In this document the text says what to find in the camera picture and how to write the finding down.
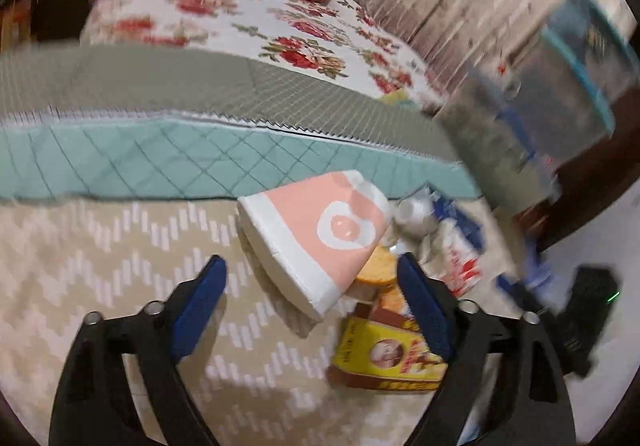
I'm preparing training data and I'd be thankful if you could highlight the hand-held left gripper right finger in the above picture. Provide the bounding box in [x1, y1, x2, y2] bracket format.
[396, 252, 576, 446]

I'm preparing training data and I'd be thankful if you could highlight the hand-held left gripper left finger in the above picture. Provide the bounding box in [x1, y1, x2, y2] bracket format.
[48, 254, 228, 446]

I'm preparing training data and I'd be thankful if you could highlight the yellow snack box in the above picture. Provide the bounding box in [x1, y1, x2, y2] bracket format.
[327, 286, 448, 393]

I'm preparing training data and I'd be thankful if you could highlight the dark blue milk carton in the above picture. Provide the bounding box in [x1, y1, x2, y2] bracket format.
[431, 191, 488, 252]

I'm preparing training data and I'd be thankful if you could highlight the pink and white tissue pack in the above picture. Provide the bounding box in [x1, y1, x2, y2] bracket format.
[236, 169, 393, 321]

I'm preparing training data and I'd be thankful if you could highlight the red and white wrapper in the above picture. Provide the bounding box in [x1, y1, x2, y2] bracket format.
[440, 228, 483, 296]

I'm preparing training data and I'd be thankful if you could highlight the blue plastic bag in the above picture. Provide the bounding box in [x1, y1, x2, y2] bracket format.
[497, 238, 552, 298]

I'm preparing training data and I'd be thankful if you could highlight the crumpled silver wrapper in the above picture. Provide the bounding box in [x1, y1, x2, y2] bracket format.
[394, 185, 442, 238]

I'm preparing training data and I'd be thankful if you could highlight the quilted table cover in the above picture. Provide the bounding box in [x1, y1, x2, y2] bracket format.
[0, 46, 526, 446]

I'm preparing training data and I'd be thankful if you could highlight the clear box with teal lid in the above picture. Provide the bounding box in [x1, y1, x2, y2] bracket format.
[515, 0, 618, 147]

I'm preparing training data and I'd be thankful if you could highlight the white mug with red star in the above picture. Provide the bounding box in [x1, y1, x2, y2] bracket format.
[492, 58, 521, 97]

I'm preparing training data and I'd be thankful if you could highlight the floral bed sheet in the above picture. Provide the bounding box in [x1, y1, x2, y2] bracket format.
[82, 0, 451, 107]

